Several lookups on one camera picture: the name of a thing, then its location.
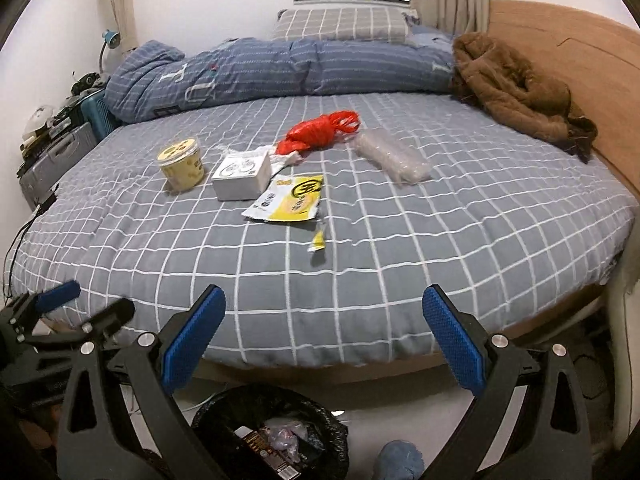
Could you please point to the brown fleece coat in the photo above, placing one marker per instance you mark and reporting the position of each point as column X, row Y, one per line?
column 505, row 85

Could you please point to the yellow lidded cup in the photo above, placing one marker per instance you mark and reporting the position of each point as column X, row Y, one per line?
column 182, row 167

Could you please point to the wooden headboard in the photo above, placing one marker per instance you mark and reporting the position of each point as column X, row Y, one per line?
column 600, row 85

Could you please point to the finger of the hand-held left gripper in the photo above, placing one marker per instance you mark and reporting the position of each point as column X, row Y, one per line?
column 57, row 296
column 112, row 317

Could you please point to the teal suitcase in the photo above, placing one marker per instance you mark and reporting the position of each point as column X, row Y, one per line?
column 97, row 117

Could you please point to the blue striped quilt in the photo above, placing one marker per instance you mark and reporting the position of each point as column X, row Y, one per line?
column 300, row 67

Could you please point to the white round device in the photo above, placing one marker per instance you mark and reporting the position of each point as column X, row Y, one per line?
column 37, row 117

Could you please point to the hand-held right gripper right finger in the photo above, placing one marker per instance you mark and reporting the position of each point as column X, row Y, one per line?
column 452, row 340

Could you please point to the light blue pillow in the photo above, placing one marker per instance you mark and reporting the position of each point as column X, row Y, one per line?
column 430, row 37

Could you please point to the yellow snack packet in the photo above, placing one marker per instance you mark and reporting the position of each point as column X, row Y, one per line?
column 290, row 200

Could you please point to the white cardboard box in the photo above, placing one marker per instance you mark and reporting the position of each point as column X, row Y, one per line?
column 237, row 177

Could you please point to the white tissue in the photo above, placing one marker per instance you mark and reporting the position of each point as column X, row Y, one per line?
column 285, row 160

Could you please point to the red plastic bag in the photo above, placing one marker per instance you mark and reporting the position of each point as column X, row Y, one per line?
column 310, row 135

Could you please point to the torn yellow packet strip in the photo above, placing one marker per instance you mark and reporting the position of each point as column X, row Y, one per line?
column 317, row 242

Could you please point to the black charger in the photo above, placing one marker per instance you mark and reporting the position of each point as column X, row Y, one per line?
column 45, row 200

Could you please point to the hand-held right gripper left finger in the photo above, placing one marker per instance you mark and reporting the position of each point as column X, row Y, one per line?
column 195, row 340

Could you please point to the black device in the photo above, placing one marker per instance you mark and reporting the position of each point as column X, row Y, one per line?
column 85, row 82

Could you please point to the grey checked pillow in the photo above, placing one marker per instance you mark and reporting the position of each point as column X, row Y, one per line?
column 345, row 22

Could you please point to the silver suitcase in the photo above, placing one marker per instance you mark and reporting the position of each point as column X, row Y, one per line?
column 55, row 155

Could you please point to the blue desk lamp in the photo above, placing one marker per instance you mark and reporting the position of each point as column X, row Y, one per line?
column 111, row 37

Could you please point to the bin with black bag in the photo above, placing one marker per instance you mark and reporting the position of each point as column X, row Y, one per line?
column 220, row 425

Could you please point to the blue fuzzy slipper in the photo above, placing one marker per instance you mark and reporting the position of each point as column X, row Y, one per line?
column 400, row 462

